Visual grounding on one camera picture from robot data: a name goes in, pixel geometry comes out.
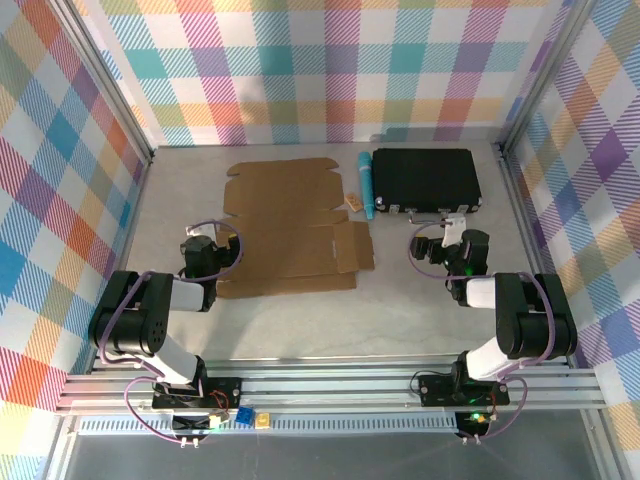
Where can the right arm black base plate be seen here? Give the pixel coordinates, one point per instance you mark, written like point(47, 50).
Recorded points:
point(435, 390)

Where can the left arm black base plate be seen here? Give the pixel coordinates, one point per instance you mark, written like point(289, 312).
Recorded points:
point(225, 392)

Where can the right aluminium corner post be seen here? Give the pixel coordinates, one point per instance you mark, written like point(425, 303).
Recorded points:
point(545, 75)

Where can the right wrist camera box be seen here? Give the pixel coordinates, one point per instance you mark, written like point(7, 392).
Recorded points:
point(454, 227)

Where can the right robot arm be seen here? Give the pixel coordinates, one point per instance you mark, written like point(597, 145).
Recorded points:
point(525, 320)

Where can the teal marker pen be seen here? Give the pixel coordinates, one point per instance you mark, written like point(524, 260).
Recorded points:
point(366, 185)

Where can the black hard case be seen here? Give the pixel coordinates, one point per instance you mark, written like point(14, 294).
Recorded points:
point(425, 175)

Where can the left controller board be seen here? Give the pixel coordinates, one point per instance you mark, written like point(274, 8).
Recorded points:
point(192, 422)

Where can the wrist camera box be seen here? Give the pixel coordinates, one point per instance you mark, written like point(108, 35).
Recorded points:
point(199, 230)
point(454, 227)

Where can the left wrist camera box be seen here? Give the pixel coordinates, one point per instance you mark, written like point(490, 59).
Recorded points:
point(199, 230)

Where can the right controller board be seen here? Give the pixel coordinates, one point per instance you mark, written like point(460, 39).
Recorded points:
point(475, 422)

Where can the aluminium corner post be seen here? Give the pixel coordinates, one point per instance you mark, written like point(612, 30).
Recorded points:
point(545, 75)
point(107, 85)

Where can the yellow toy brick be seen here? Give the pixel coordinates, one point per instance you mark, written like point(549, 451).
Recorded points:
point(262, 421)

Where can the controller board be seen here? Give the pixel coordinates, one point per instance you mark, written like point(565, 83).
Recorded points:
point(475, 422)
point(192, 422)

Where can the brown cardboard paper box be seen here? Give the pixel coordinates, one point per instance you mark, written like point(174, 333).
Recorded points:
point(290, 225)

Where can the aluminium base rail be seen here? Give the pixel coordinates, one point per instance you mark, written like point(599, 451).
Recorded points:
point(325, 382)

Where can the left aluminium corner post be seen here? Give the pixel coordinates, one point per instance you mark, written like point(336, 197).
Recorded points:
point(107, 85)

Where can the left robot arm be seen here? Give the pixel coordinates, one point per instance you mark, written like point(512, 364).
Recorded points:
point(150, 325)

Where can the blue toy brick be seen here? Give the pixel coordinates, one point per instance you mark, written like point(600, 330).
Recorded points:
point(245, 416)

